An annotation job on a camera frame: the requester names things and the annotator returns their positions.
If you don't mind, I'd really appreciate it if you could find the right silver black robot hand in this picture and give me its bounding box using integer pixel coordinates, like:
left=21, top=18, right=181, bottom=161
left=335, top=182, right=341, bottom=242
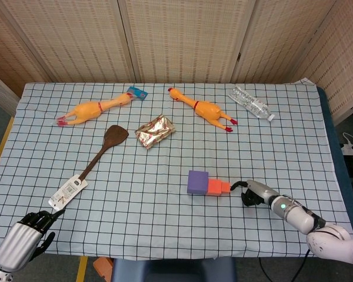
left=229, top=179, right=280, bottom=208

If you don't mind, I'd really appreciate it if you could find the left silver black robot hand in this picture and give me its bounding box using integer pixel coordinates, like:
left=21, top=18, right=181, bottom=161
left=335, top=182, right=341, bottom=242
left=0, top=209, right=66, bottom=271

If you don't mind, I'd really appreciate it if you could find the medium orange foam cube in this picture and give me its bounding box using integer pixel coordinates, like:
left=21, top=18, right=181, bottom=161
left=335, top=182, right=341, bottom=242
left=206, top=178, right=223, bottom=197

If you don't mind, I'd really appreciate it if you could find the large purple foam cube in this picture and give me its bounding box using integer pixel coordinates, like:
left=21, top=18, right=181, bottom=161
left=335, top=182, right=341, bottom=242
left=187, top=170, right=209, bottom=196

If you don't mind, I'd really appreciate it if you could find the white paper spatula label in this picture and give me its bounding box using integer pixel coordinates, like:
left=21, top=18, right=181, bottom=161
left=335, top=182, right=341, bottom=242
left=48, top=173, right=88, bottom=211

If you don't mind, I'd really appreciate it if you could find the blue padded table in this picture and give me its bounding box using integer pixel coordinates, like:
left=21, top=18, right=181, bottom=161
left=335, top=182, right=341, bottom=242
left=316, top=86, right=353, bottom=236

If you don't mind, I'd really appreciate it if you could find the orange foam block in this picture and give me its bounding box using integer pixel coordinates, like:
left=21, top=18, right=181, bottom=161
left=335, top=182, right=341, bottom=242
left=93, top=256, right=114, bottom=282

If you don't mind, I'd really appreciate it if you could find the clear plastic water bottle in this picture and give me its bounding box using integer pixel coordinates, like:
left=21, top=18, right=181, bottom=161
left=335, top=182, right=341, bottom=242
left=228, top=84, right=275, bottom=122

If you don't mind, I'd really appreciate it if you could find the yellow rubber chicken toy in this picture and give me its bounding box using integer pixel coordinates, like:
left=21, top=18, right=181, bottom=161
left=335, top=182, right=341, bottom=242
left=167, top=87, right=238, bottom=133

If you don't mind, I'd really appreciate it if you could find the blue padded stool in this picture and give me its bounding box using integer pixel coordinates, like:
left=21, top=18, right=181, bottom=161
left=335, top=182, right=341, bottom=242
left=111, top=257, right=237, bottom=282

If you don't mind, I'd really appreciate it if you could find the silver red snack packet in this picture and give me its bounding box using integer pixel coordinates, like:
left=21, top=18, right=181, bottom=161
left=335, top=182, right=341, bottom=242
left=134, top=115, right=176, bottom=150

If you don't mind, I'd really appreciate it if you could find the blue checkered tablecloth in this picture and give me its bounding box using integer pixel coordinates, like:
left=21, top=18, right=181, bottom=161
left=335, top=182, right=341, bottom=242
left=0, top=78, right=353, bottom=261

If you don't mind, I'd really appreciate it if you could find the dark wooden spatula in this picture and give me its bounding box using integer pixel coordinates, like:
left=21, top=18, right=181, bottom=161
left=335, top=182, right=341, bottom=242
left=51, top=125, right=129, bottom=210

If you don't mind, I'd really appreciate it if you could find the yellow rubber chicken in wrapper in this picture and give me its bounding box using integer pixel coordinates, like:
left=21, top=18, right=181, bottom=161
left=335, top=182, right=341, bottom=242
left=52, top=92, right=135, bottom=127

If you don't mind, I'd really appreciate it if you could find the blue cardboard hang tag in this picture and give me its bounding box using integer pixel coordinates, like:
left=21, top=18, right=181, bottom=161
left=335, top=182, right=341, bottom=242
left=126, top=86, right=149, bottom=102

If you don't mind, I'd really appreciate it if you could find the beige woven folding screen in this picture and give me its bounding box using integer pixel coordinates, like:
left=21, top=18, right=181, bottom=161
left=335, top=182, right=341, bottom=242
left=0, top=0, right=353, bottom=124

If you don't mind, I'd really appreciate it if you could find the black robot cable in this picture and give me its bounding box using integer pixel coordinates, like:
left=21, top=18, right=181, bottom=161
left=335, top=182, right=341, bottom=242
left=258, top=249, right=311, bottom=282

